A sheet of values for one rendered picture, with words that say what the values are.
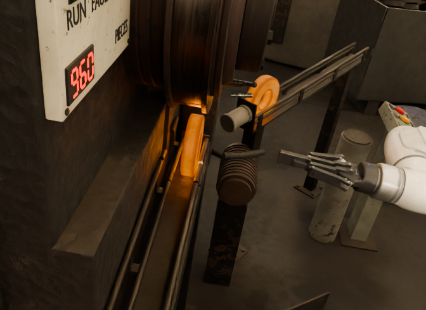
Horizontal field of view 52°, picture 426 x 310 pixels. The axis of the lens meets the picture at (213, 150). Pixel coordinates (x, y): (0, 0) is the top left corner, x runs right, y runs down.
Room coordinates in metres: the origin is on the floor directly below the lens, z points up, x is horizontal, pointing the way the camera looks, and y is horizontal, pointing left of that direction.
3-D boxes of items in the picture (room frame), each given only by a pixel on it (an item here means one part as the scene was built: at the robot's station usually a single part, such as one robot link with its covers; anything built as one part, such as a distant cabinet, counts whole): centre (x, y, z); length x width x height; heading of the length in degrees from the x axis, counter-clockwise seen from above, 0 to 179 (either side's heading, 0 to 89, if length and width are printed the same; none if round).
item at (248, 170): (1.19, -0.09, 0.27); 0.22 x 0.13 x 0.53; 178
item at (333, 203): (1.49, -0.54, 0.26); 0.12 x 0.12 x 0.52
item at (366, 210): (1.52, -0.70, 0.31); 0.24 x 0.16 x 0.62; 178
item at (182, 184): (0.88, 0.06, 0.66); 0.19 x 0.07 x 0.01; 178
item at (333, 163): (0.90, -0.28, 0.74); 0.11 x 0.01 x 0.04; 87
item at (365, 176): (0.89, -0.35, 0.73); 0.09 x 0.08 x 0.07; 88
